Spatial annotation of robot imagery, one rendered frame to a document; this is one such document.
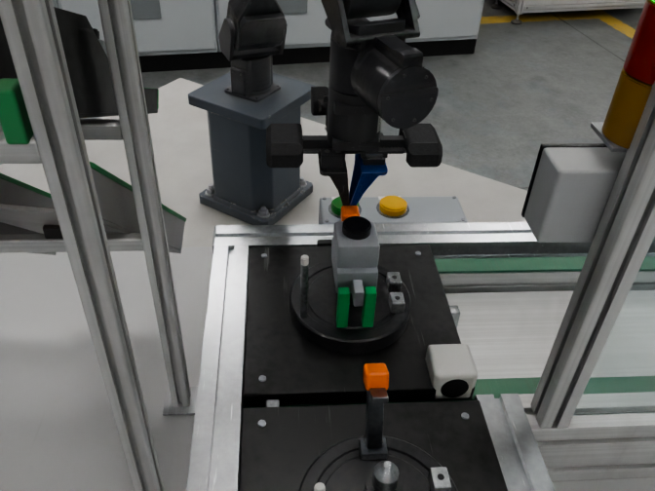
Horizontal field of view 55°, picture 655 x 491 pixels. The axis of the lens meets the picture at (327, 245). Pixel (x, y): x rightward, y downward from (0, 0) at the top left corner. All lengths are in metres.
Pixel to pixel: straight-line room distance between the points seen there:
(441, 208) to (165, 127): 0.65
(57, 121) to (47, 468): 0.50
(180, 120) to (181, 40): 2.38
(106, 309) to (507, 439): 0.41
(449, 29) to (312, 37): 0.85
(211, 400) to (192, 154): 0.68
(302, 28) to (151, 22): 0.83
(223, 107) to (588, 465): 0.67
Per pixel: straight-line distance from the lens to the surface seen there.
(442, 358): 0.67
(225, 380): 0.68
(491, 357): 0.79
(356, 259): 0.65
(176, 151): 1.27
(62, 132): 0.36
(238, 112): 0.95
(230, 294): 0.78
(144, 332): 0.88
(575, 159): 0.53
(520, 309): 0.86
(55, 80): 0.35
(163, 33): 3.73
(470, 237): 0.89
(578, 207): 0.53
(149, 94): 0.65
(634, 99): 0.50
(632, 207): 0.51
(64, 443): 0.80
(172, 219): 0.75
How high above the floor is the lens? 1.48
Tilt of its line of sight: 38 degrees down
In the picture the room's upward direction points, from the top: 3 degrees clockwise
